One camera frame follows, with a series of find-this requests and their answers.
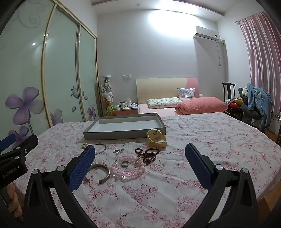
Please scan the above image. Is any cream and pink headboard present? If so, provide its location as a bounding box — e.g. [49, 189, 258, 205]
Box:
[136, 77, 200, 104]

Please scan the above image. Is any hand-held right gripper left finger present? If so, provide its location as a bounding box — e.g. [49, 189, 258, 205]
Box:
[22, 144, 98, 228]

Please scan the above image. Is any red and yellow toy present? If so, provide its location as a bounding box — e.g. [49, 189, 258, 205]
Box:
[227, 99, 244, 109]

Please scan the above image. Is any grey chair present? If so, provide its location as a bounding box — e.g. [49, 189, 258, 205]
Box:
[238, 87, 274, 131]

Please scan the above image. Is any pink curtain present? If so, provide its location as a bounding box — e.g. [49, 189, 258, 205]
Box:
[238, 10, 281, 90]

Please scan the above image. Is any dark wooden chair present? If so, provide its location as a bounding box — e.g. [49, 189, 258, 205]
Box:
[222, 82, 244, 120]

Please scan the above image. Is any wide silver cuff bangle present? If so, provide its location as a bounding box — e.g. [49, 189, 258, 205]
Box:
[85, 164, 110, 184]

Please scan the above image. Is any folded pink quilt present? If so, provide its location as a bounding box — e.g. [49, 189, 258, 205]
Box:
[175, 97, 229, 116]

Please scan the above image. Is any column of plush toys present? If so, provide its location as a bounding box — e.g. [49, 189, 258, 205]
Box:
[100, 76, 115, 116]

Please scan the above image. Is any lilac floral pillow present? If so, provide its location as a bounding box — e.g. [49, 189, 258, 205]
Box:
[177, 88, 195, 101]

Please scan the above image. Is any grey cardboard tray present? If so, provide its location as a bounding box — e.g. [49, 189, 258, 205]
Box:
[83, 112, 166, 140]

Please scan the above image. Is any curtain rod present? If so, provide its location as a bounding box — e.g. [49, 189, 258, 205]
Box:
[234, 11, 268, 24]

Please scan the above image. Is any pink bed mattress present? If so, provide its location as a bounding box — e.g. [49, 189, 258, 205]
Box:
[138, 103, 225, 118]

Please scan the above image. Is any pink nightstand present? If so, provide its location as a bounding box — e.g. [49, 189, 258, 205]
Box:
[115, 106, 139, 116]

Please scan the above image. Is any floral sliding-door wardrobe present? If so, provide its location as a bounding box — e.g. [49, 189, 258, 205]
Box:
[0, 0, 99, 143]

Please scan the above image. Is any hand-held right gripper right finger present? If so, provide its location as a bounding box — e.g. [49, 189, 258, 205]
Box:
[185, 143, 258, 228]

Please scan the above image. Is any white air conditioner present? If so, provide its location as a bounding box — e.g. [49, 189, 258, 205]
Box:
[193, 26, 220, 42]

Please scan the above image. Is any pink bead bracelet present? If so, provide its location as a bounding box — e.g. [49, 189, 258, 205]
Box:
[111, 156, 146, 181]

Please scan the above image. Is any floral bed sheet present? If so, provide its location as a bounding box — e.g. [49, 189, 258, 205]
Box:
[12, 112, 281, 228]

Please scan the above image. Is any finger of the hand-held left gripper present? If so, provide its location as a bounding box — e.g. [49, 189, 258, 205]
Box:
[11, 134, 39, 157]
[0, 134, 17, 151]

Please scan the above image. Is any yellow hair claw clip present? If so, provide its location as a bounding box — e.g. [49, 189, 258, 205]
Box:
[146, 129, 167, 148]

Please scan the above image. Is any thin silver bangle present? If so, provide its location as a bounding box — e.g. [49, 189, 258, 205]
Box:
[91, 143, 107, 155]

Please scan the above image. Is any white patterned pillow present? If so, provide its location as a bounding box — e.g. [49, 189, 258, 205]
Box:
[147, 98, 181, 109]

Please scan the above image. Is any person's left hand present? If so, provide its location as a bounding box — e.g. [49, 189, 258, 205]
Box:
[6, 182, 24, 218]

